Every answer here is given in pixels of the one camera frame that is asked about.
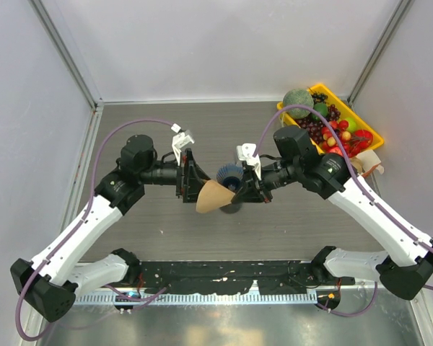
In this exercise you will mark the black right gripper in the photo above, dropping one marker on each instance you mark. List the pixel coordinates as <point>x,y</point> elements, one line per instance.
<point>252,190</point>

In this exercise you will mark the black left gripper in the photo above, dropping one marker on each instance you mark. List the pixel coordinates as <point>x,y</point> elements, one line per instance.
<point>190,170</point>

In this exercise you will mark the blue ribbed glass dripper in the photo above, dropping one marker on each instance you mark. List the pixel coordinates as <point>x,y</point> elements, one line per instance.
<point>230,176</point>

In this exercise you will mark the brown paper coffee filter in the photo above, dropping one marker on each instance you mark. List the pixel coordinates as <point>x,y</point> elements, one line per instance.
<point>213,196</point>

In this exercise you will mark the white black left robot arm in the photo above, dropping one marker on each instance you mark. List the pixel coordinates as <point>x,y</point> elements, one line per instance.
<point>50,281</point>

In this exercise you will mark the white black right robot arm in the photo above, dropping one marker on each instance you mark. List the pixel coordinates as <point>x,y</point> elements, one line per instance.
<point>404,265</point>

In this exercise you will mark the glass coffee carafe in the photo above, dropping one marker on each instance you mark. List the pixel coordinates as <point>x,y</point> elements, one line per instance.
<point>231,209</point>

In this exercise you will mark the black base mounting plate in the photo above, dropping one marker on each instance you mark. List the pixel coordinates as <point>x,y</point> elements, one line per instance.
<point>229,277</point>

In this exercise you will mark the dark purple grape bunch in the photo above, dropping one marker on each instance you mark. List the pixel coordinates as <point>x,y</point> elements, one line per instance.
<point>314,127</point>

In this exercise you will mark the red apple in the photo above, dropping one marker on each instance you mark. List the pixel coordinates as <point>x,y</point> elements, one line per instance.
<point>337,150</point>

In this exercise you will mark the green netted melon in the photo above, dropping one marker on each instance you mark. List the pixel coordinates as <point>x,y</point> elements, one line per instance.
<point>298,97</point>

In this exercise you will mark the green lime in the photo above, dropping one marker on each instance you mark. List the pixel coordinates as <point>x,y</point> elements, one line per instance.
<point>321,108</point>

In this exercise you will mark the red yellow cherries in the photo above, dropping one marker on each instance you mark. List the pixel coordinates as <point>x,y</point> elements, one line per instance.
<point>341,130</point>

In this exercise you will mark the black grape cluster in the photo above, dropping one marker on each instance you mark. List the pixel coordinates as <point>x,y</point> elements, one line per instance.
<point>319,97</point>

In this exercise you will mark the green apple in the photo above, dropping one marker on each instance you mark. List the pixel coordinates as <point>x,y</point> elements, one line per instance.
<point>351,124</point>

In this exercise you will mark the red tomato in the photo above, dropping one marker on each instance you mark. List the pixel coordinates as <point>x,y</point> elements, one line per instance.
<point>362,139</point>

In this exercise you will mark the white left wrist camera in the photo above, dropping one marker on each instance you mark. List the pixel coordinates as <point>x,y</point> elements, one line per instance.
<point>181,139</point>

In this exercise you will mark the white slotted cable duct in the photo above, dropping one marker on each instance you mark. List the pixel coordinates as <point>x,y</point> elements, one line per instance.
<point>106,297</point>

